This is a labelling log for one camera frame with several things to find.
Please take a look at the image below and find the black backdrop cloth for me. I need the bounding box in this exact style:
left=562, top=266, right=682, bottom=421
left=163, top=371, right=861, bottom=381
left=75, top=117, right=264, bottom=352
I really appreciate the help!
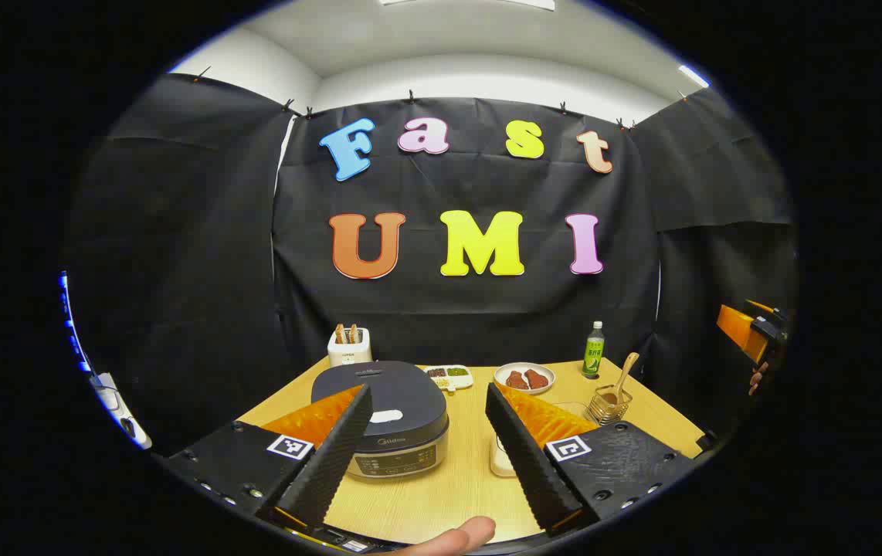
left=63, top=73, right=801, bottom=456

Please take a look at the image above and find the ceiling light panel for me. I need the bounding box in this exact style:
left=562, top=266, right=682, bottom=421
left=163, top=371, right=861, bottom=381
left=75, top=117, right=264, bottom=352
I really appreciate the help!
left=379, top=0, right=558, bottom=12

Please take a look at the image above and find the white side desk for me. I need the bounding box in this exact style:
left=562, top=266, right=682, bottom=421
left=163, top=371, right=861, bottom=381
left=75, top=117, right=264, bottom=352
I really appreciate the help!
left=93, top=373, right=152, bottom=450

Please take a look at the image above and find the white toaster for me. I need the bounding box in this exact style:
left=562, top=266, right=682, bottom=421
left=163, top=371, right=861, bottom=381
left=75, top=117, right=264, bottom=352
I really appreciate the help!
left=327, top=327, right=373, bottom=368

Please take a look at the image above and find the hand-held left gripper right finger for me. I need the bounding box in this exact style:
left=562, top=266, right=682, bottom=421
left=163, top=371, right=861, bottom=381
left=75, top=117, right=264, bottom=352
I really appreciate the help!
left=485, top=381, right=697, bottom=537

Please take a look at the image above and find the white divided seasoning dish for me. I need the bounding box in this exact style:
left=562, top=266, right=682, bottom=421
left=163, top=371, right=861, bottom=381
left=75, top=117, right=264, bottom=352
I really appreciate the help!
left=423, top=364, right=474, bottom=392

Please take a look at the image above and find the clear plastic rice box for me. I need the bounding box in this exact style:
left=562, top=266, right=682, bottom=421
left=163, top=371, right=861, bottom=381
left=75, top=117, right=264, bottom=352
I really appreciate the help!
left=490, top=400, right=596, bottom=478

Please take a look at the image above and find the white round plate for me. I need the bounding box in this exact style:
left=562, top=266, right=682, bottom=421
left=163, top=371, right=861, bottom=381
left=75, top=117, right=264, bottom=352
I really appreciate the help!
left=494, top=362, right=556, bottom=395

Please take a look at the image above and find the dark grey rice cooker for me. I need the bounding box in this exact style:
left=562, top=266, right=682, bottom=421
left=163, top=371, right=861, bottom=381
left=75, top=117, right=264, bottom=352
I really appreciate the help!
left=311, top=361, right=449, bottom=481

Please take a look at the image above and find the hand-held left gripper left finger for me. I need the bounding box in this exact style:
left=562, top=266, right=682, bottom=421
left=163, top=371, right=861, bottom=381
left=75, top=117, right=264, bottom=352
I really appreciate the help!
left=155, top=384, right=374, bottom=534

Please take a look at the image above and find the green label drink bottle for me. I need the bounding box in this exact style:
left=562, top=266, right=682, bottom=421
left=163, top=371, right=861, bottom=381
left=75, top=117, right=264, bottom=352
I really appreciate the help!
left=582, top=321, right=606, bottom=380

